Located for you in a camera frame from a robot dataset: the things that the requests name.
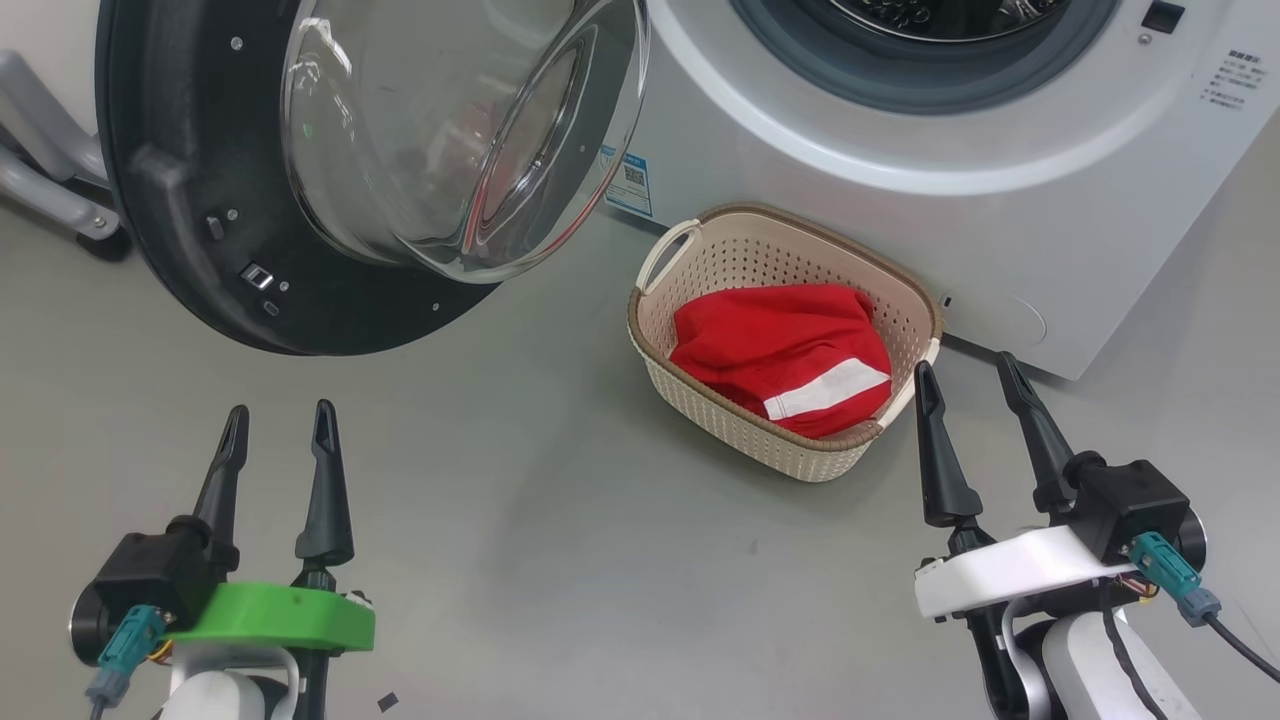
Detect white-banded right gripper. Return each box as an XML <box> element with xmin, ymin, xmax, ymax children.
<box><xmin>913</xmin><ymin>350</ymin><xmax>1143</xmax><ymax>622</ymax></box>

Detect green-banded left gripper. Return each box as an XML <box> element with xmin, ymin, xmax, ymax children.
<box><xmin>70</xmin><ymin>399</ymin><xmax>377</xmax><ymax>667</ymax></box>

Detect red shorts with white band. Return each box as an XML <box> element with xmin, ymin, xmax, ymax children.
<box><xmin>668</xmin><ymin>283</ymin><xmax>893</xmax><ymax>439</ymax></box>

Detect dark round washer door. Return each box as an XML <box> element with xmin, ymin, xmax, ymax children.
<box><xmin>95</xmin><ymin>0</ymin><xmax>651</xmax><ymax>356</ymax></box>

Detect white front-load washing machine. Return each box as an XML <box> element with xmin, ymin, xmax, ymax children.
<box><xmin>600</xmin><ymin>0</ymin><xmax>1280</xmax><ymax>381</ymax></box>

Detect cream perforated laundry basket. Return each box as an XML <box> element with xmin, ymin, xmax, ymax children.
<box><xmin>627</xmin><ymin>203</ymin><xmax>944</xmax><ymax>483</ymax></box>

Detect perforated steel washer drum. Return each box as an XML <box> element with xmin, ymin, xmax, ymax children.
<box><xmin>825</xmin><ymin>0</ymin><xmax>1071</xmax><ymax>43</ymax></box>

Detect grey metal partition foot with caster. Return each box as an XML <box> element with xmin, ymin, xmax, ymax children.
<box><xmin>0</xmin><ymin>50</ymin><xmax>133</xmax><ymax>263</ymax></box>

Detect blue-edged energy label sticker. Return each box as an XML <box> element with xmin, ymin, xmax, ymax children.
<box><xmin>603</xmin><ymin>150</ymin><xmax>653</xmax><ymax>218</ymax></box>

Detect teal-plug left camera cable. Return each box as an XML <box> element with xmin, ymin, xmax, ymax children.
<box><xmin>85</xmin><ymin>605</ymin><xmax>169</xmax><ymax>720</ymax></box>

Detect teal-plug camera cable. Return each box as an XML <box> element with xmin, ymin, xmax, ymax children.
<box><xmin>1130</xmin><ymin>532</ymin><xmax>1280</xmax><ymax>687</ymax></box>
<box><xmin>85</xmin><ymin>605</ymin><xmax>169</xmax><ymax>720</ymax></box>

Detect teal-plug right camera cable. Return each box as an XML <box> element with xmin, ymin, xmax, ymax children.
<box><xmin>1130</xmin><ymin>532</ymin><xmax>1280</xmax><ymax>687</ymax></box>

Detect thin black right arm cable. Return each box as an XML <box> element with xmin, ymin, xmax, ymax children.
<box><xmin>1098</xmin><ymin>600</ymin><xmax>1169</xmax><ymax>720</ymax></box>

